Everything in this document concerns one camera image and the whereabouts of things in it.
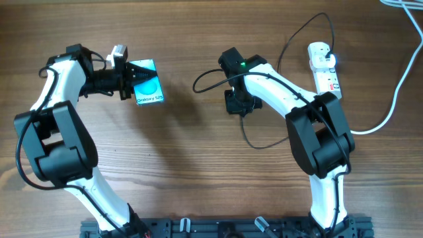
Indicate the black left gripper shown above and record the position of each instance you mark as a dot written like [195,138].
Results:
[126,73]

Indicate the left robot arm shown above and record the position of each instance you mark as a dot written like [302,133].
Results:
[55,150]

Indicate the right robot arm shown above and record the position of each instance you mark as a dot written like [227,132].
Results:
[318,132]

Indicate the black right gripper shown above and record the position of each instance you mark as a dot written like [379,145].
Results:
[232,108]

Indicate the white charger plug adapter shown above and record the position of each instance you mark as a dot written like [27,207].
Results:
[322,62]

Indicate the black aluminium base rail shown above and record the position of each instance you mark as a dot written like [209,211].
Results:
[361,227]

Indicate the white power strip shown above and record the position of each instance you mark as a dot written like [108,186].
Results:
[325,81]

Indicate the turquoise screen smartphone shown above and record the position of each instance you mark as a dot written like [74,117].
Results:
[148,87]

